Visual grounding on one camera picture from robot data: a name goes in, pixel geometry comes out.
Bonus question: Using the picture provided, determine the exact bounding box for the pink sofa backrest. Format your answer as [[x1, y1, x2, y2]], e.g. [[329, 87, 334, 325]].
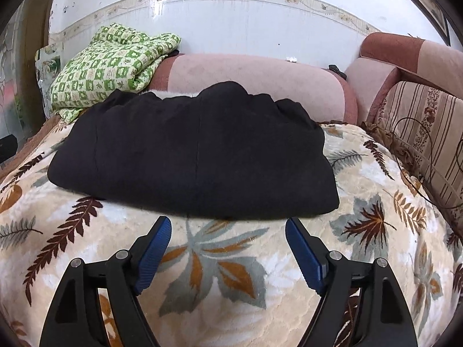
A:
[[148, 53, 359, 125]]

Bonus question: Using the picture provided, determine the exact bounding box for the green checked quilt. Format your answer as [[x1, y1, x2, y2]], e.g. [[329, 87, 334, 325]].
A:
[[50, 23, 182, 123]]

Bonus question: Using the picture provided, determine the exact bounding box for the thin black cable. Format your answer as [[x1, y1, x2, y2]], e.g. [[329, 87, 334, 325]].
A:
[[392, 117, 463, 210]]

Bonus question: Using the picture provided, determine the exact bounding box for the reddish-brown sofa armrest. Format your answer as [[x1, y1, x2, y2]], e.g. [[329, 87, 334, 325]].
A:
[[343, 32, 463, 123]]

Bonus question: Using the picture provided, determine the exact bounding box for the black fur-collar jacket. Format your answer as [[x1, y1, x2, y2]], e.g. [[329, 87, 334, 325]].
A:
[[47, 81, 341, 221]]

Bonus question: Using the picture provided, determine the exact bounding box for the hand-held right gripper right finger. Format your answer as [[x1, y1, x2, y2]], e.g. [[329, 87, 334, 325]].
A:
[[285, 217, 418, 347]]

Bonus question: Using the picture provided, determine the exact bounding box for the striped floral cushion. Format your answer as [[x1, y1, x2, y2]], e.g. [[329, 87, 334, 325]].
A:
[[372, 80, 463, 225]]

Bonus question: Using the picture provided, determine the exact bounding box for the wooden leaded-glass door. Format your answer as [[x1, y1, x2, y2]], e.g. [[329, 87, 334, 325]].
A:
[[0, 0, 51, 152]]

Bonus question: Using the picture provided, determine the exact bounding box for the black box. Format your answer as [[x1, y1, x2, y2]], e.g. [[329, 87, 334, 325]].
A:
[[0, 134, 18, 163]]

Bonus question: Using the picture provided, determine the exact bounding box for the leaf print plush blanket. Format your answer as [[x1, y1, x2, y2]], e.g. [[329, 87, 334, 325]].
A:
[[0, 121, 463, 347]]

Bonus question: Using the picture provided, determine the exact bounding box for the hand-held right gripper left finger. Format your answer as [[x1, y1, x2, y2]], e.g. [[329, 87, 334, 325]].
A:
[[39, 215, 173, 347]]

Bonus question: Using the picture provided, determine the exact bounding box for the floral gift bag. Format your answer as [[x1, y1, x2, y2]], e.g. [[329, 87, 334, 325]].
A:
[[34, 43, 64, 111]]

